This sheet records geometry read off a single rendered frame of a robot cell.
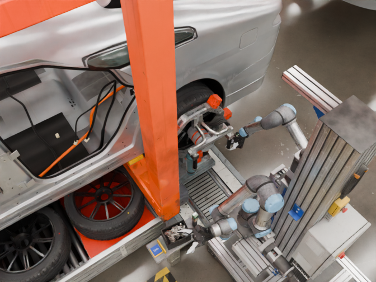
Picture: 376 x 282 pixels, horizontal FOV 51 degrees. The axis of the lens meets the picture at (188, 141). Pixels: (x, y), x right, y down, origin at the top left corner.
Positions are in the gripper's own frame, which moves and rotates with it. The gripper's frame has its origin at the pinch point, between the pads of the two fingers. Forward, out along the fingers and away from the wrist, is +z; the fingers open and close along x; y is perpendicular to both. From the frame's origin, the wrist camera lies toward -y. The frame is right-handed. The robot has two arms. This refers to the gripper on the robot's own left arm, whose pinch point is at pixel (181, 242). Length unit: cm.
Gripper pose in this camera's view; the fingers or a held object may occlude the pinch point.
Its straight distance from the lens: 239.0
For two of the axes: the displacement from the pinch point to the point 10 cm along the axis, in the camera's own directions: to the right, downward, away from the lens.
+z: -9.2, 3.1, -2.2
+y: 0.5, 6.7, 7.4
